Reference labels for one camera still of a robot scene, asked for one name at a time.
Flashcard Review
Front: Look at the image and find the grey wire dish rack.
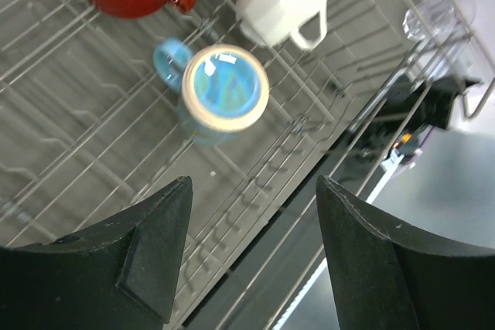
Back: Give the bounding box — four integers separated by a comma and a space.
0, 0, 495, 330

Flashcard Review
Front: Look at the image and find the clear glass cup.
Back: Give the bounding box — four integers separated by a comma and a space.
402, 0, 476, 41

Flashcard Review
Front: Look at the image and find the blue patterned mug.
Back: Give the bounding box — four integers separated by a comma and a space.
153, 38, 270, 145

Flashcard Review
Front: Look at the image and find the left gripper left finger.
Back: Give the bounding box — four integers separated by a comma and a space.
1, 176, 193, 329

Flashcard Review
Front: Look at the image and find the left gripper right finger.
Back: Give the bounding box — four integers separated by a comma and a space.
316, 176, 494, 329

